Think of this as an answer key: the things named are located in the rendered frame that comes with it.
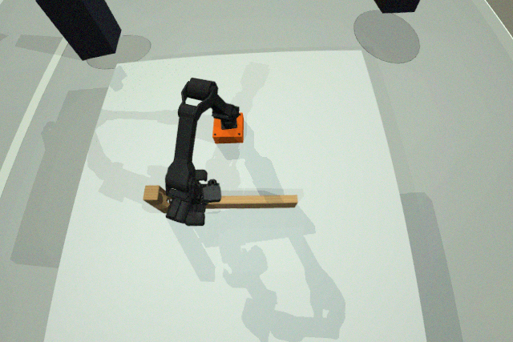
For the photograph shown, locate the wooden post with slot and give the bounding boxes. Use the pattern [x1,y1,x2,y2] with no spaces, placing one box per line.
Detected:
[143,185,172,214]

